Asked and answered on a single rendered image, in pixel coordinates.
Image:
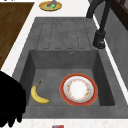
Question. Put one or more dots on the red rimmed white plate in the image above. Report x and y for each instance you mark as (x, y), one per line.
(78, 89)

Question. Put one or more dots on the small red blue thing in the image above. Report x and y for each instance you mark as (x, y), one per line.
(58, 126)

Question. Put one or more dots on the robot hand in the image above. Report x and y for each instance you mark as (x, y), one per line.
(10, 100)

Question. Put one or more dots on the yellow banana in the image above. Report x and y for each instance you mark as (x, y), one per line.
(37, 93)

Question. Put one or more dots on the yellow plate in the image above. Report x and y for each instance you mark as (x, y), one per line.
(50, 5)

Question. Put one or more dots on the grey sink with draining board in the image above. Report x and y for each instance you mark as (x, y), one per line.
(66, 60)

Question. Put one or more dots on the black tap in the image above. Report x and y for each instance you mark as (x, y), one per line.
(99, 23)

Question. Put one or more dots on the small grey green thing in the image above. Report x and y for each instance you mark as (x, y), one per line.
(52, 4)

